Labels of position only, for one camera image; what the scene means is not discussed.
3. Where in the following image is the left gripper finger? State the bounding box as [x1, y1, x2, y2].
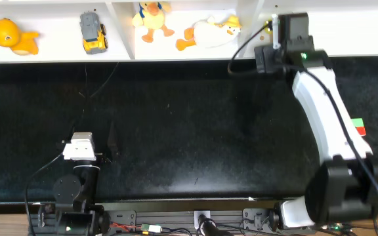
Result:
[106, 121, 121, 158]

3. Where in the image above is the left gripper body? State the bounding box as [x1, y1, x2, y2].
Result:
[72, 151, 112, 167]

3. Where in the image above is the yellow and green rattle drum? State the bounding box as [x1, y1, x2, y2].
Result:
[259, 20, 274, 41]

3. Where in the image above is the white shelf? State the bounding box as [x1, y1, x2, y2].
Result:
[0, 0, 378, 64]

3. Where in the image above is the grey and yellow toy truck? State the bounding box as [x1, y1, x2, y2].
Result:
[79, 11, 109, 55]

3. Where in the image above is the yellow plush duck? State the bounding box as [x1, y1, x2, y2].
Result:
[131, 1, 175, 43]

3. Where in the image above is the white plush goose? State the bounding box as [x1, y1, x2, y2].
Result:
[175, 14, 242, 52]

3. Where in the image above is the orange toy dinosaur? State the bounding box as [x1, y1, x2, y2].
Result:
[0, 18, 41, 56]

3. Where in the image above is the many-coloured puzzle cube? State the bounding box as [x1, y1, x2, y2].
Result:
[351, 117, 368, 137]

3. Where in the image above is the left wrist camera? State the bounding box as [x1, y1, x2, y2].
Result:
[62, 132, 97, 161]

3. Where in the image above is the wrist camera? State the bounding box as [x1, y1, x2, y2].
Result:
[272, 13, 281, 50]
[62, 132, 97, 161]

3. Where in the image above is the black cable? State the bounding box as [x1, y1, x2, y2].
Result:
[24, 152, 66, 236]
[227, 21, 378, 236]

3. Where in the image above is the mounting rail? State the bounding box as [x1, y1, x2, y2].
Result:
[28, 202, 378, 236]

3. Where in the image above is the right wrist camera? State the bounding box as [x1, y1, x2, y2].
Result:
[272, 13, 281, 50]

